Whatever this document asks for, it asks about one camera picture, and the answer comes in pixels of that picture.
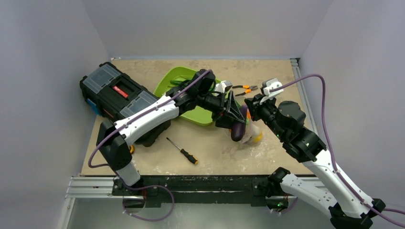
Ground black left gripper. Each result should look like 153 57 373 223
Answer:
197 91 245 130

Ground purple eggplant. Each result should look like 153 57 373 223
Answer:
231 104 248 142

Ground clear zip top bag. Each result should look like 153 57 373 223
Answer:
236 96 263 145

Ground yellow pear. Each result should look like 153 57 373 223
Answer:
252 132 263 143

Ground green bok choy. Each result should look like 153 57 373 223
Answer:
242 121 262 145

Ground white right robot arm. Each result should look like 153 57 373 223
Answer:
245 94 386 229

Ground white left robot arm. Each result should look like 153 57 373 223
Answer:
94 69 246 195

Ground green plastic tray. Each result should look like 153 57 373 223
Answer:
153 66 213 126

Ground orange black pliers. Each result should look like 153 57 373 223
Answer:
232 85 258 96

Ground black yellow screwdriver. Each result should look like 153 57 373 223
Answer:
166 137 198 165

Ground dark green cucumber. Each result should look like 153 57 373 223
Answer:
170 80 190 87

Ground black toolbox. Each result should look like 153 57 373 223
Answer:
79 62 171 147

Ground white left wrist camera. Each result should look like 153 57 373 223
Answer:
214 81 233 94

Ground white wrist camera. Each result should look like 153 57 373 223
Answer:
259 78 284 104
214 81 233 94

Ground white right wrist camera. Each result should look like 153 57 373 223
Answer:
259 78 284 104

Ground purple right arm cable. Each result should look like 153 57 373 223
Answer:
269 73 405 228

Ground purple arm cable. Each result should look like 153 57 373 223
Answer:
88 69 212 222
269 73 405 228

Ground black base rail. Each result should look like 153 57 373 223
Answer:
112 175 285 208

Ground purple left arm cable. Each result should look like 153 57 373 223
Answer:
88 69 212 222

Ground aluminium frame rail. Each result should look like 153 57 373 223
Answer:
65 177 114 198

